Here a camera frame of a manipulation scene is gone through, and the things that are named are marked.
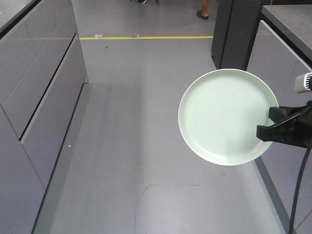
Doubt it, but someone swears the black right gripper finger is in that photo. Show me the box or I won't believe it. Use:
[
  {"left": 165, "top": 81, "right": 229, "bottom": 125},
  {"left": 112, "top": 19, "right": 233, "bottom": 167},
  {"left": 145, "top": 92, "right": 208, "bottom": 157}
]
[
  {"left": 269, "top": 106, "right": 304, "bottom": 122},
  {"left": 256, "top": 114, "right": 304, "bottom": 144}
]

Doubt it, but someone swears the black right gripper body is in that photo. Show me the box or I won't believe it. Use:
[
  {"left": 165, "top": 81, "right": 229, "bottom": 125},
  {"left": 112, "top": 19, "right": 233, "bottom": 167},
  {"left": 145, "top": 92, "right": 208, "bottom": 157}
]
[{"left": 298, "top": 100, "right": 312, "bottom": 148}]

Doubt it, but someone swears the pale green round plate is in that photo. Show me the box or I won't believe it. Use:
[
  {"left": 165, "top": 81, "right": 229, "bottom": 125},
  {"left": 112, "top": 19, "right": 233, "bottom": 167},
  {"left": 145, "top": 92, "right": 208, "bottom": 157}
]
[{"left": 178, "top": 69, "right": 278, "bottom": 166}]

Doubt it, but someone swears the grey right counter cabinet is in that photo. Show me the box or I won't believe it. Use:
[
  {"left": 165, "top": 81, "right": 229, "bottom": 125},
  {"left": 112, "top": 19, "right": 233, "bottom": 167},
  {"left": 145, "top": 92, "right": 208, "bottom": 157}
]
[{"left": 247, "top": 2, "right": 312, "bottom": 234}]

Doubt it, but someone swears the dark grey pillar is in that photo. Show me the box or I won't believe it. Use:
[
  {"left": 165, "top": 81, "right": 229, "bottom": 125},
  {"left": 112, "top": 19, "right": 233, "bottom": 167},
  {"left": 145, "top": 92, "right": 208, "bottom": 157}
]
[{"left": 211, "top": 0, "right": 265, "bottom": 70}]

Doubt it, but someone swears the person foot with sandal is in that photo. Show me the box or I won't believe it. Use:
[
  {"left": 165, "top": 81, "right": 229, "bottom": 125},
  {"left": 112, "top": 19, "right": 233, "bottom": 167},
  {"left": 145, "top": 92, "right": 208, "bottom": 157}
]
[{"left": 196, "top": 0, "right": 209, "bottom": 20}]

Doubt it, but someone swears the grey left cabinet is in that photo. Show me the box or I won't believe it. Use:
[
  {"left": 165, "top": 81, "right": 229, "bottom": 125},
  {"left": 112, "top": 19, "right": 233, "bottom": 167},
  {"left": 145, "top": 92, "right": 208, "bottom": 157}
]
[{"left": 0, "top": 0, "right": 87, "bottom": 234}]

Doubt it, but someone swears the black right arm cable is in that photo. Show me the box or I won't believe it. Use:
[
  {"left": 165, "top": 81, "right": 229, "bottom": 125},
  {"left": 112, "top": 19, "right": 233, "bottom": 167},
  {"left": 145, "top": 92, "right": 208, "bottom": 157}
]
[{"left": 288, "top": 143, "right": 312, "bottom": 234}]

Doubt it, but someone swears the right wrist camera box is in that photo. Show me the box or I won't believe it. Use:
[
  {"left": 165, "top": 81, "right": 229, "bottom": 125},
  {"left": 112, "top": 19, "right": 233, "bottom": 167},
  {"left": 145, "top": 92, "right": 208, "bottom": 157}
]
[{"left": 294, "top": 72, "right": 312, "bottom": 93}]

